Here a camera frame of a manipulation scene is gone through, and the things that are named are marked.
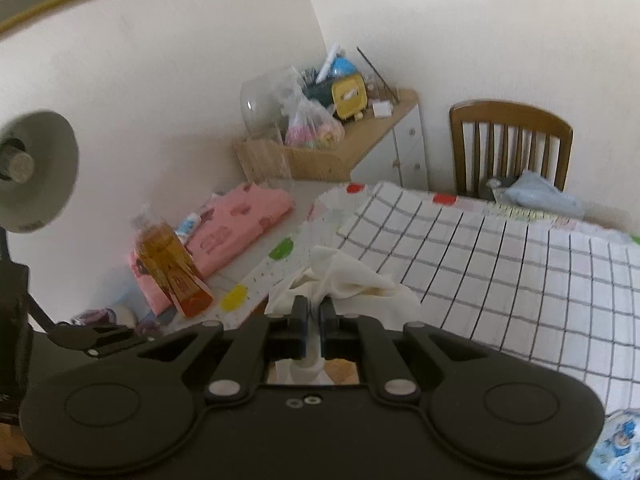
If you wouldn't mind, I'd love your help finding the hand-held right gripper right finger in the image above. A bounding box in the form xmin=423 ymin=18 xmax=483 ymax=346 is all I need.
xmin=320 ymin=299 xmax=489 ymax=402

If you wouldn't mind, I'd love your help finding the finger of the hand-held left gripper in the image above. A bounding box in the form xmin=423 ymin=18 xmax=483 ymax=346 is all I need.
xmin=47 ymin=324 xmax=151 ymax=357

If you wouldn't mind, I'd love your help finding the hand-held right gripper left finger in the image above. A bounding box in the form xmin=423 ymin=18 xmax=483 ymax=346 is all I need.
xmin=135 ymin=296 xmax=309 ymax=402

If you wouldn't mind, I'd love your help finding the white gauze cloth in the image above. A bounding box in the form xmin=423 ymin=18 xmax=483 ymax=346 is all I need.
xmin=264 ymin=244 xmax=426 ymax=386

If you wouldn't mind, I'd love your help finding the blue cartoon face mask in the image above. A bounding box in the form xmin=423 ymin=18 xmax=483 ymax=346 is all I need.
xmin=584 ymin=407 xmax=640 ymax=480

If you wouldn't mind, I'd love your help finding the purple pouch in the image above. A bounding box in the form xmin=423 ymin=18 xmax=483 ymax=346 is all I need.
xmin=72 ymin=308 xmax=115 ymax=329

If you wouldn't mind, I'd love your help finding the amber oil bottle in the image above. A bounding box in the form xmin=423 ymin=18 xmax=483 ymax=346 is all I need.
xmin=129 ymin=203 xmax=215 ymax=319

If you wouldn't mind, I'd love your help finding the pink printed cloth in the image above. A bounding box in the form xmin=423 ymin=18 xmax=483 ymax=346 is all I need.
xmin=125 ymin=182 xmax=296 ymax=317

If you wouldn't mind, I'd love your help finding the small blue white tube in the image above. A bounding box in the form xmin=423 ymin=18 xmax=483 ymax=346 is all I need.
xmin=174 ymin=212 xmax=204 ymax=239

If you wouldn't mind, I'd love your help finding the grey desk lamp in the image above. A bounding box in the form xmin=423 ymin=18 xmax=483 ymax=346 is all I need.
xmin=0 ymin=109 xmax=80 ymax=234

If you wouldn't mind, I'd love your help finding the cardboard box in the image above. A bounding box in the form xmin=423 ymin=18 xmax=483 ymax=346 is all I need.
xmin=233 ymin=127 xmax=361 ymax=184

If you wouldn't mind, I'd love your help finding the black white checkered tablecloth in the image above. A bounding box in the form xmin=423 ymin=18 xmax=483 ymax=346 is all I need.
xmin=337 ymin=182 xmax=640 ymax=414

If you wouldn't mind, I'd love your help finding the clear plastic bag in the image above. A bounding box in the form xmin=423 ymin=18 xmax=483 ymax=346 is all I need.
xmin=282 ymin=94 xmax=346 ymax=151

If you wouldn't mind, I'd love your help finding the white side cabinet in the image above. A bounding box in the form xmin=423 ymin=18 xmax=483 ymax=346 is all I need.
xmin=344 ymin=88 xmax=430 ymax=186

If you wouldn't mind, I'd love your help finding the yellow alarm clock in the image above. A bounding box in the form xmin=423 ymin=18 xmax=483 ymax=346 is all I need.
xmin=330 ymin=73 xmax=370 ymax=122

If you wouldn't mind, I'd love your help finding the dark teal container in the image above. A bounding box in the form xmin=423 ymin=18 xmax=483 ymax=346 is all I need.
xmin=302 ymin=79 xmax=335 ymax=106

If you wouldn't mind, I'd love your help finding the light blue cloth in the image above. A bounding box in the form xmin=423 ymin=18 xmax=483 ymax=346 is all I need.
xmin=499 ymin=170 xmax=586 ymax=219

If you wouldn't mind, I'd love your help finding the thin black stick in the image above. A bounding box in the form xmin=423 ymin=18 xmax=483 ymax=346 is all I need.
xmin=355 ymin=45 xmax=401 ymax=104

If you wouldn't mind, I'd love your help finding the blue round container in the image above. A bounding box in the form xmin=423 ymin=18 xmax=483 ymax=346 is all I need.
xmin=329 ymin=56 xmax=359 ymax=79

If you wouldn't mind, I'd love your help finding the brown wooden chair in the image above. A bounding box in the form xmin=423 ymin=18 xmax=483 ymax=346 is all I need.
xmin=448 ymin=99 xmax=575 ymax=199

